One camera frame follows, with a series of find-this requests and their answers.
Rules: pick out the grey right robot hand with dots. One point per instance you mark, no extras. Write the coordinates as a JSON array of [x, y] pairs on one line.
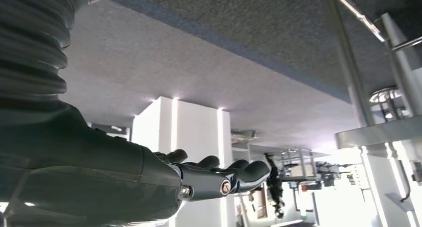
[[82, 172]]

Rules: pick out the steel workbench with parts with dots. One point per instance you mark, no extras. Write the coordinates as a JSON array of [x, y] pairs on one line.
[[379, 133]]

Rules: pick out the white lit pillar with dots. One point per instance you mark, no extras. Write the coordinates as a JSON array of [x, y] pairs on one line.
[[194, 130]]

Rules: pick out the dark upright figure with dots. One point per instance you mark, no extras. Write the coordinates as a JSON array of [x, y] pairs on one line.
[[275, 189]]

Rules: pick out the white cabinet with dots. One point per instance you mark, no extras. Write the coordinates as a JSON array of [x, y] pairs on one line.
[[372, 172]]

